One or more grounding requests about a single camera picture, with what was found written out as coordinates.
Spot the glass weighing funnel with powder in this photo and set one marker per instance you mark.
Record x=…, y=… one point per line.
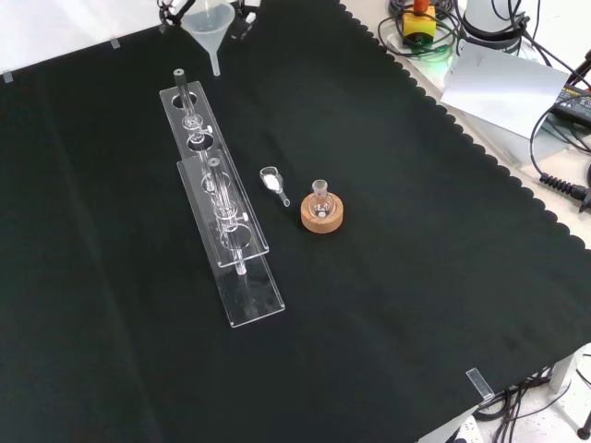
x=271, y=182

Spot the pale board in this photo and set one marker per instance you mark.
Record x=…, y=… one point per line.
x=498, y=85

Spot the white power strip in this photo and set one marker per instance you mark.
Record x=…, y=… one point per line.
x=465, y=431

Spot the small tape piece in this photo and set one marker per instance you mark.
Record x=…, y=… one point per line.
x=115, y=44
x=8, y=77

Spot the clear acrylic funnel stand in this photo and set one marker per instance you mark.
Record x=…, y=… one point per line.
x=251, y=300

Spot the translucent plastic funnel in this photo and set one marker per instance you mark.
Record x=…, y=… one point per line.
x=208, y=27

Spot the clear tape strip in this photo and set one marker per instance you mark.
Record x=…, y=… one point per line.
x=480, y=384

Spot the black table cloth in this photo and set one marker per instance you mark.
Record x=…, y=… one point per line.
x=415, y=240

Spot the small glass round-bottom flask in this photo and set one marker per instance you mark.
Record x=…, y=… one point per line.
x=319, y=188

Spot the grey table leg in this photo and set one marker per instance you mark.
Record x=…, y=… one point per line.
x=564, y=369

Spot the black tripod leg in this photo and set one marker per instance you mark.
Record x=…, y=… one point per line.
x=585, y=406

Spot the yellow stop button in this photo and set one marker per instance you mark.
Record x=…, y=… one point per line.
x=418, y=27

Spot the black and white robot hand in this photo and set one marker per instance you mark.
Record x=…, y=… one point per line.
x=168, y=11

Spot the black power adapter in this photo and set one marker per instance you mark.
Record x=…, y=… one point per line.
x=577, y=105

